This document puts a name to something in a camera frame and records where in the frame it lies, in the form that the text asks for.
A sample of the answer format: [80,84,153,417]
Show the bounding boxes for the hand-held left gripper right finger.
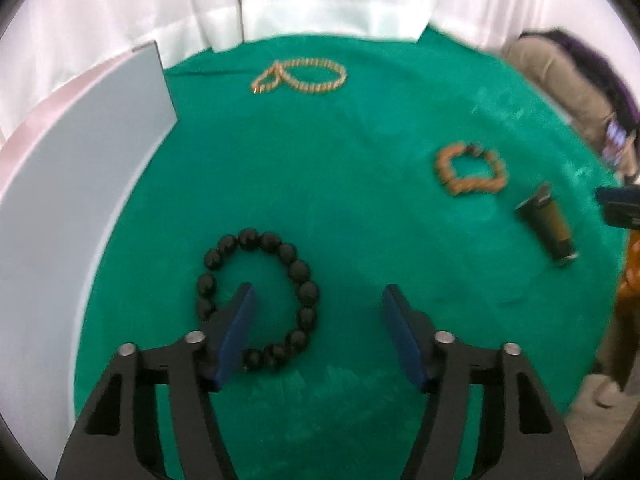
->
[381,284,583,480]

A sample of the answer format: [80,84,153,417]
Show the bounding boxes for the green tablecloth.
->
[72,25,626,480]

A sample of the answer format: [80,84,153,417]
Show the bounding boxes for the gold bead necklace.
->
[250,57,348,96]

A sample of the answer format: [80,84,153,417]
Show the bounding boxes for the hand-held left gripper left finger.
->
[55,282,258,480]

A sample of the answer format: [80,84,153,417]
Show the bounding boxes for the dark olive tube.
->
[516,185,578,267]

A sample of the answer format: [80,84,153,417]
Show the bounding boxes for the black bead bracelet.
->
[196,228,321,372]

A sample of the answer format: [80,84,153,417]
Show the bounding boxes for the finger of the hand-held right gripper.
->
[595,186,640,228]

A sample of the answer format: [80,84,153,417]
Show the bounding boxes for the person's right forearm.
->
[619,232,640,313]

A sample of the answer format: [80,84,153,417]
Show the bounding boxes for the brown wooden bead bracelet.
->
[434,142,508,197]

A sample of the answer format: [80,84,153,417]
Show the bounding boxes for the long white box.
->
[0,40,180,471]

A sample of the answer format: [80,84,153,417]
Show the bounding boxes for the person's leg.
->
[595,310,638,408]

